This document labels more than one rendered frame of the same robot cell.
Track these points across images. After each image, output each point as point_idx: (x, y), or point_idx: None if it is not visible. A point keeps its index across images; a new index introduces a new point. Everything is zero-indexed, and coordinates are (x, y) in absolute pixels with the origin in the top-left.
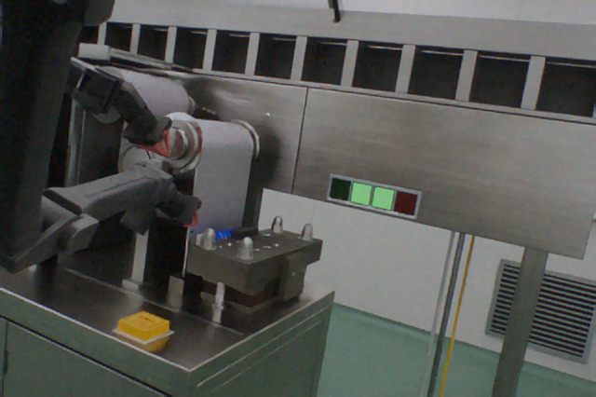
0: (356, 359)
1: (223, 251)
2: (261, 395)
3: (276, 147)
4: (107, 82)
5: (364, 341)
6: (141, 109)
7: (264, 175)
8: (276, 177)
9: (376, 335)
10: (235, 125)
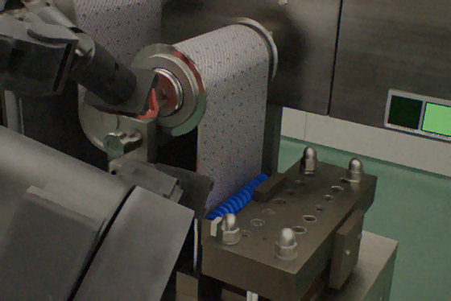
0: (387, 232)
1: (251, 244)
2: None
3: (299, 50)
4: (54, 54)
5: (394, 204)
6: (110, 74)
7: (284, 89)
8: (303, 92)
9: (408, 193)
10: (240, 32)
